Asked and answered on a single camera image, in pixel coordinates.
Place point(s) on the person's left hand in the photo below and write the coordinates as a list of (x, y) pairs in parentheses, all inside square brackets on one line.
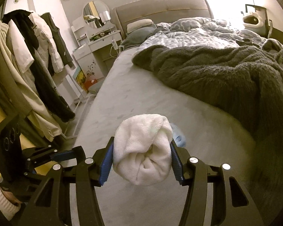
[(10, 197)]

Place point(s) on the beige pillow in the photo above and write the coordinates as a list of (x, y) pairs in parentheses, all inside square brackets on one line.
[(138, 24)]

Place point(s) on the round vanity mirror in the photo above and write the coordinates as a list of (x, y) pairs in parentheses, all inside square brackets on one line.
[(96, 14)]

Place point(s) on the colourful picture frame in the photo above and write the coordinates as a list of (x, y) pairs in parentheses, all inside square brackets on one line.
[(80, 78)]

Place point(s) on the grey patterned duvet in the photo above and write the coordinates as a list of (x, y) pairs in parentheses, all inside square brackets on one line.
[(200, 31)]

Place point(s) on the grey cushioned stool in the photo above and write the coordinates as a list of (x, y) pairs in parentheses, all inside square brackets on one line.
[(94, 89)]

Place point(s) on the olive hanging jacket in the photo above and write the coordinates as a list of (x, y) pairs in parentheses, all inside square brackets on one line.
[(13, 102)]

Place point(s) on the beige hanging coat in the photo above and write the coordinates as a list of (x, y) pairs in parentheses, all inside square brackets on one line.
[(37, 112)]

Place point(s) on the white vanity desk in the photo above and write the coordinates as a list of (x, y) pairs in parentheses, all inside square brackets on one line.
[(92, 55)]

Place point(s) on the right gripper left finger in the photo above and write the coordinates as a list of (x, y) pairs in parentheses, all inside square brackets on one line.
[(50, 203)]

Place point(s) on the grey bed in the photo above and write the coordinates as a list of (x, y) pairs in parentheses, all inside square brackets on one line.
[(212, 135)]

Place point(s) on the blue white tissue pack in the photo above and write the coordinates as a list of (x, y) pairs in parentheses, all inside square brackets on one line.
[(178, 136)]

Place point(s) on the white cat bed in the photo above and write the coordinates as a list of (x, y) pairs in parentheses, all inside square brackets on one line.
[(253, 21)]

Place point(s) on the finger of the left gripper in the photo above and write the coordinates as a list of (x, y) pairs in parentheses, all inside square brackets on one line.
[(63, 155)]

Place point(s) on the grey pillow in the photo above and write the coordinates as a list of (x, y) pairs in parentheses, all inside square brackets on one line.
[(137, 37)]

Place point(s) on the dark grey fleece blanket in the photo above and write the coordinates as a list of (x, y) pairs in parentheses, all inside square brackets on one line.
[(247, 83)]

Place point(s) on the white clothes rack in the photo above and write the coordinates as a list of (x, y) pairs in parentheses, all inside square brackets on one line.
[(77, 99)]

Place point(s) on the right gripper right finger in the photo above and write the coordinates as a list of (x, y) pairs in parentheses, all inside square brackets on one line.
[(215, 195)]

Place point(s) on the white charger with cable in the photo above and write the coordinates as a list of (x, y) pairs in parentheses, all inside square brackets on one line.
[(114, 47)]

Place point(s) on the black hanging garment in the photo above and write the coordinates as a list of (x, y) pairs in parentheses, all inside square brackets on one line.
[(39, 40)]

